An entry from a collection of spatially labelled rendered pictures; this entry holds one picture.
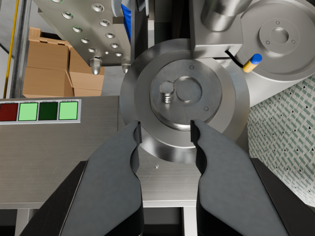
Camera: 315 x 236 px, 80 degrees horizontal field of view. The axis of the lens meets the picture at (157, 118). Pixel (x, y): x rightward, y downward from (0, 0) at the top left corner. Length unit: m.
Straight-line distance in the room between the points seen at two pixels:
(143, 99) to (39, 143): 0.48
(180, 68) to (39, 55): 2.24
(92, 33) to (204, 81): 0.36
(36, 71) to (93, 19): 1.90
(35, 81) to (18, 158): 1.67
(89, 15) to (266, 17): 0.33
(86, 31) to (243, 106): 0.40
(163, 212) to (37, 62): 2.05
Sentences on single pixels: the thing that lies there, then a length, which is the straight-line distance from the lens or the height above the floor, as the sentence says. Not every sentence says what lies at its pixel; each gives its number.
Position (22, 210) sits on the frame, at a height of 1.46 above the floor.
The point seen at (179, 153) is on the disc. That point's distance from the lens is 0.21.
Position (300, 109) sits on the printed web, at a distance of 0.35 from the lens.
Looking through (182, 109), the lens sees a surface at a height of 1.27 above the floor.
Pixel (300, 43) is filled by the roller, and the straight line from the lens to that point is 0.30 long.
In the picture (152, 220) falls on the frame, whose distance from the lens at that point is 0.65.
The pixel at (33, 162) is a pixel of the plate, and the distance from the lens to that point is 0.65.
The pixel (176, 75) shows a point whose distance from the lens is 0.20.
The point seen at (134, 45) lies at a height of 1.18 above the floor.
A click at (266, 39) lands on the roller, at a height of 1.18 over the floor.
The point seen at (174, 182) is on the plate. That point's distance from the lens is 0.55.
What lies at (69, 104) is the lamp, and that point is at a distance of 0.62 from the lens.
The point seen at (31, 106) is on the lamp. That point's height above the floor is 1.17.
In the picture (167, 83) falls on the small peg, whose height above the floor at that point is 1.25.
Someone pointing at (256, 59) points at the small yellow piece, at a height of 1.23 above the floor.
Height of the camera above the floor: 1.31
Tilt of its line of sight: 10 degrees down
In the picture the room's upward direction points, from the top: 179 degrees clockwise
